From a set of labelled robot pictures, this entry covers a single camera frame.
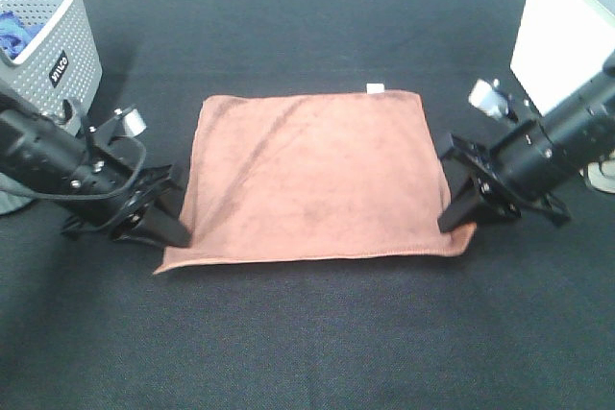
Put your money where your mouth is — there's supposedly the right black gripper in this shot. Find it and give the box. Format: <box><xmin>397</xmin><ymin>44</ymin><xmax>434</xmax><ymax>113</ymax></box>
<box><xmin>435</xmin><ymin>133</ymin><xmax>571</xmax><ymax>232</ymax></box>

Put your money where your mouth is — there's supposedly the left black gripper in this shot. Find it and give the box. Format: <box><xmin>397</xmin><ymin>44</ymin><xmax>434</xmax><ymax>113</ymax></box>
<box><xmin>61</xmin><ymin>165</ymin><xmax>191</xmax><ymax>248</ymax></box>

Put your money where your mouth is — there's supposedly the brown microfibre towel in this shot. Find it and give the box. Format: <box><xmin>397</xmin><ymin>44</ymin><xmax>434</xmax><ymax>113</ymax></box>
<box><xmin>160</xmin><ymin>90</ymin><xmax>476</xmax><ymax>271</ymax></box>

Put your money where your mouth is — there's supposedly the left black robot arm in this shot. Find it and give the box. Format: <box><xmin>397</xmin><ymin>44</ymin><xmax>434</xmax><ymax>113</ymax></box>
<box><xmin>1</xmin><ymin>90</ymin><xmax>191</xmax><ymax>248</ymax></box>

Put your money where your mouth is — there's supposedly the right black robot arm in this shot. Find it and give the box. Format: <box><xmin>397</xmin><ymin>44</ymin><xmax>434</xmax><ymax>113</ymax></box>
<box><xmin>436</xmin><ymin>57</ymin><xmax>614</xmax><ymax>232</ymax></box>

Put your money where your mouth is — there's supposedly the black table cloth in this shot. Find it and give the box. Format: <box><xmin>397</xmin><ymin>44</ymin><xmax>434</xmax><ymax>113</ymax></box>
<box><xmin>1</xmin><ymin>0</ymin><xmax>614</xmax><ymax>409</ymax></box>

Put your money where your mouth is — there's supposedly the white plastic bin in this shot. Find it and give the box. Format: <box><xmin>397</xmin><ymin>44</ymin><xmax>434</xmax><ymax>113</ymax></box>
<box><xmin>509</xmin><ymin>0</ymin><xmax>615</xmax><ymax>194</ymax></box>

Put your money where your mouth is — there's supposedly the grey perforated laundry basket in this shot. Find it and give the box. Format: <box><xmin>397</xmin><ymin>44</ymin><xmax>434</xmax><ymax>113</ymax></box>
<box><xmin>0</xmin><ymin>0</ymin><xmax>104</xmax><ymax>216</ymax></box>

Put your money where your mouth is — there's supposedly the blue cloth in basket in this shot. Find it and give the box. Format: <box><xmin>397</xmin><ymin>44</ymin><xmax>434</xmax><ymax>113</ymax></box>
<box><xmin>1</xmin><ymin>12</ymin><xmax>41</xmax><ymax>60</ymax></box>

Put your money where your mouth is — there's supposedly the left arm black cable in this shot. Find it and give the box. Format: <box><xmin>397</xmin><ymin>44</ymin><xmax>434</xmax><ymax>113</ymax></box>
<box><xmin>0</xmin><ymin>134</ymin><xmax>148</xmax><ymax>201</ymax></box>

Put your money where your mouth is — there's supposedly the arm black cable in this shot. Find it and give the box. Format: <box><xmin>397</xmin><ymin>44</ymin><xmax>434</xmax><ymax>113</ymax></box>
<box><xmin>0</xmin><ymin>134</ymin><xmax>148</xmax><ymax>201</ymax></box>
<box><xmin>582</xmin><ymin>152</ymin><xmax>615</xmax><ymax>190</ymax></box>

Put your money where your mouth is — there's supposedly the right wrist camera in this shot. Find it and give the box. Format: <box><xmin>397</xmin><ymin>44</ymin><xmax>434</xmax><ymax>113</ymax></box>
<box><xmin>468</xmin><ymin>79</ymin><xmax>530</xmax><ymax>126</ymax></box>

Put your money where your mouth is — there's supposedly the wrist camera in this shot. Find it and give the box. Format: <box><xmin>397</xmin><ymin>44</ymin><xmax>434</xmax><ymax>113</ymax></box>
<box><xmin>468</xmin><ymin>79</ymin><xmax>530</xmax><ymax>126</ymax></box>
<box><xmin>85</xmin><ymin>106</ymin><xmax>147</xmax><ymax>147</ymax></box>

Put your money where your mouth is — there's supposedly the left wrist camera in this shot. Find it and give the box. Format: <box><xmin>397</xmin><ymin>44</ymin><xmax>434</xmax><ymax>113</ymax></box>
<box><xmin>85</xmin><ymin>106</ymin><xmax>147</xmax><ymax>147</ymax></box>

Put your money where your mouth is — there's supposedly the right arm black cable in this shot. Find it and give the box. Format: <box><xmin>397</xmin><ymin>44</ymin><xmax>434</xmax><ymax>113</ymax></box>
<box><xmin>582</xmin><ymin>152</ymin><xmax>615</xmax><ymax>190</ymax></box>

